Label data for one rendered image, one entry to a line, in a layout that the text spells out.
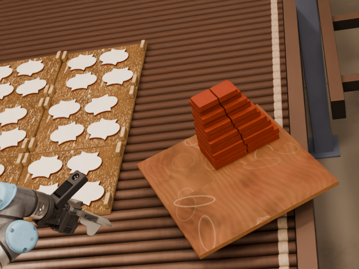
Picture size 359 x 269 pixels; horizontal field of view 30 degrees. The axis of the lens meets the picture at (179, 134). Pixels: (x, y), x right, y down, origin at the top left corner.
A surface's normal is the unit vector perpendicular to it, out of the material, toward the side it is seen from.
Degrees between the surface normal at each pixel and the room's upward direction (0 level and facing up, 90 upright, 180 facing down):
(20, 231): 56
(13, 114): 0
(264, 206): 0
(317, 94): 90
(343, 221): 0
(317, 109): 90
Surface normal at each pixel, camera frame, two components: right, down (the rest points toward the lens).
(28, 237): 0.48, -0.15
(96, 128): -0.22, -0.73
